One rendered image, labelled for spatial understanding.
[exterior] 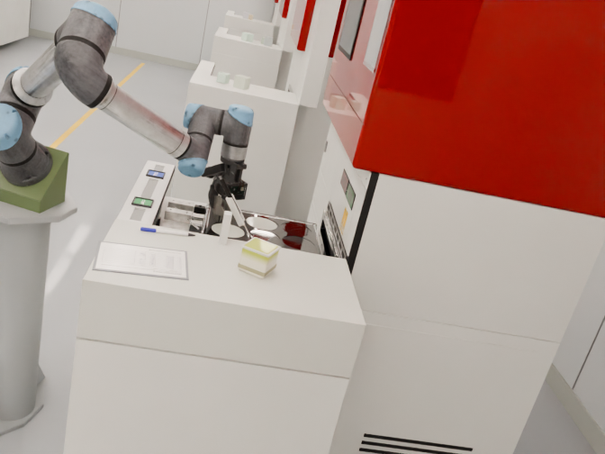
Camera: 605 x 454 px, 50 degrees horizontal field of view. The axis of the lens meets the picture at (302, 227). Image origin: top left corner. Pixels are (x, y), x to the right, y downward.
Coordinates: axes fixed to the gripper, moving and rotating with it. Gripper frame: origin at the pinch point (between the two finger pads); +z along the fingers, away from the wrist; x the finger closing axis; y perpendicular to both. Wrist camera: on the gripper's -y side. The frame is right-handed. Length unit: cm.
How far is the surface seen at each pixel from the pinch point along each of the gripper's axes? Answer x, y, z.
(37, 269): -41, -35, 31
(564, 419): 178, 59, 92
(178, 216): -10.2, -5.5, 1.6
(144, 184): -16.9, -16.9, -4.7
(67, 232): 28, -180, 91
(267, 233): 11.7, 11.3, 1.4
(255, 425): -21, 60, 26
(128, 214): -31.9, 4.2, -4.7
